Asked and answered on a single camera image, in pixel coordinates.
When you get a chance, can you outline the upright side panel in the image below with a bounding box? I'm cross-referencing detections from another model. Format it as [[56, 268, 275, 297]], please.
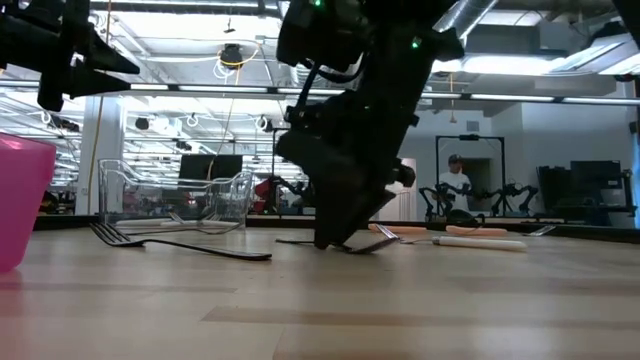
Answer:
[[630, 107, 640, 229]]

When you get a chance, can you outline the clear plastic bin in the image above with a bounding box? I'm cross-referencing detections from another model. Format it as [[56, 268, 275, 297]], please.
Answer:
[[97, 158, 254, 234]]

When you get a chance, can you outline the white pillar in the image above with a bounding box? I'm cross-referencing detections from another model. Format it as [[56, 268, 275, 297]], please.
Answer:
[[74, 94, 126, 216]]

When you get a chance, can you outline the long dark metal fork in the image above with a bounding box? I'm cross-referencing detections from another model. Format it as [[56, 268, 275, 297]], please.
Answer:
[[88, 221, 274, 262]]

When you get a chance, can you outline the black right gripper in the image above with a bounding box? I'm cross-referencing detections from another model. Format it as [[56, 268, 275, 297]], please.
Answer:
[[277, 89, 419, 250]]

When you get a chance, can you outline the ceiling light panel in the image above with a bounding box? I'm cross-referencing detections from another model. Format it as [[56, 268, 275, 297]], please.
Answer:
[[429, 34, 640, 77]]

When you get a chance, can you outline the black desk workstation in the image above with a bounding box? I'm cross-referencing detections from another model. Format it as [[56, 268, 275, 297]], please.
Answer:
[[536, 159, 637, 227]]

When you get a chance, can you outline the person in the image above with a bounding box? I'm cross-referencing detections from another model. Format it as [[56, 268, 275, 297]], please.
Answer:
[[437, 153, 474, 214]]

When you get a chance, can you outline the silver ceiling duct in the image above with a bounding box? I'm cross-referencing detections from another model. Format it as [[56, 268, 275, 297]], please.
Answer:
[[432, 0, 494, 41]]

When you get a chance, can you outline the white door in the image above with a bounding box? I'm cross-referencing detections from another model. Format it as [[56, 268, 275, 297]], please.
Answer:
[[379, 157, 419, 222]]

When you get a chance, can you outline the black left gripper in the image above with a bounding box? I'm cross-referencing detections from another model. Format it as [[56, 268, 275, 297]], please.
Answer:
[[0, 0, 142, 112]]

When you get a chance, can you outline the pink plastic bin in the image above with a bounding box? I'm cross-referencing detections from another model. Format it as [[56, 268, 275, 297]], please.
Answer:
[[0, 132, 58, 275]]

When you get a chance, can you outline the black monitor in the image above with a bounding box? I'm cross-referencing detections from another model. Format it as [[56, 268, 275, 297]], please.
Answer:
[[178, 153, 245, 182]]

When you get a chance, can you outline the orange-handled fork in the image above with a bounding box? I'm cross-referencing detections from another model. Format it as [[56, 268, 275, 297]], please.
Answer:
[[444, 224, 557, 238], [368, 223, 436, 236]]

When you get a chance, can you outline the black frame stand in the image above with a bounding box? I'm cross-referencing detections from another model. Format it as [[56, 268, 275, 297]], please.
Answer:
[[434, 133, 507, 216], [271, 127, 301, 217]]

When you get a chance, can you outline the red background object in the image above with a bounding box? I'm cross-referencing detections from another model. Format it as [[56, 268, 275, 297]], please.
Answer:
[[252, 178, 274, 215]]

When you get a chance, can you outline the black overhead camera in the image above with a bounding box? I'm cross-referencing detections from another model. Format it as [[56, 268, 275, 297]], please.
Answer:
[[219, 42, 245, 70]]

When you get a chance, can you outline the horizontal light bar rail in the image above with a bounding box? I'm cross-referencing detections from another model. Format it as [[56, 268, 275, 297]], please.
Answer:
[[0, 79, 640, 106]]

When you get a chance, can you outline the thin yellow hanging cable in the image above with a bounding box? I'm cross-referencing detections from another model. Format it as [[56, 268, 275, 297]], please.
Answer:
[[205, 67, 240, 181]]

